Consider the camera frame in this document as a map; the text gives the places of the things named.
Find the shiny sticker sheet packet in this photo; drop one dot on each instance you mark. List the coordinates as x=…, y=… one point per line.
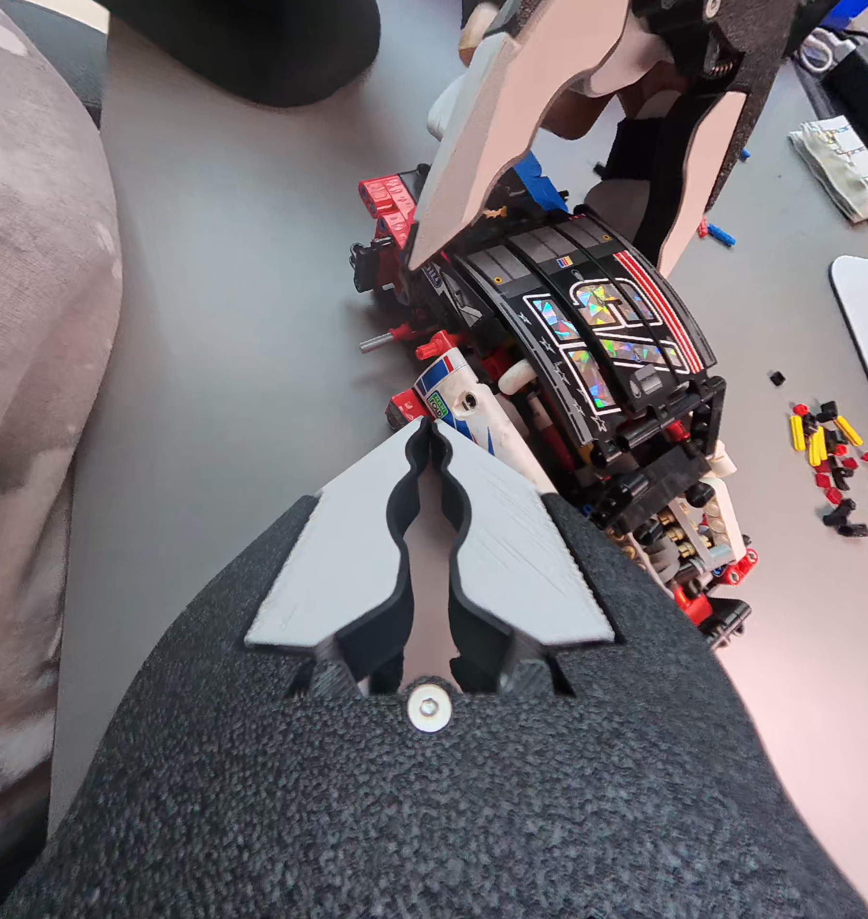
x=843, y=165

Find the person's grey sweatshirt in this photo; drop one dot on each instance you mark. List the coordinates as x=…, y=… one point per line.
x=31, y=287

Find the pile of yellow red pieces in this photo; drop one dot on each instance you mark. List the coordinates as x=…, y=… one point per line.
x=818, y=445

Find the black power adapter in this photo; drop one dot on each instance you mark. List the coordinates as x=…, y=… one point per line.
x=864, y=79

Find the grey desk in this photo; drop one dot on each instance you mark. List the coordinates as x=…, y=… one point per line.
x=225, y=323

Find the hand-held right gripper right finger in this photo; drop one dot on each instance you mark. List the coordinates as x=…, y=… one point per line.
x=527, y=567

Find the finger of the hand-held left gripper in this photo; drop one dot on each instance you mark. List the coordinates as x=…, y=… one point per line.
x=714, y=158
x=491, y=129

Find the person's left hand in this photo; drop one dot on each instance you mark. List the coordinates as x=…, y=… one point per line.
x=606, y=115

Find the black red toy brick car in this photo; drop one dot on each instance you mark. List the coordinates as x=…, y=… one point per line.
x=584, y=323

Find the blue storage bin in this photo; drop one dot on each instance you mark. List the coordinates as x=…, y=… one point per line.
x=854, y=8

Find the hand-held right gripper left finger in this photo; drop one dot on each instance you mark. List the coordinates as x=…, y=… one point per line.
x=326, y=574

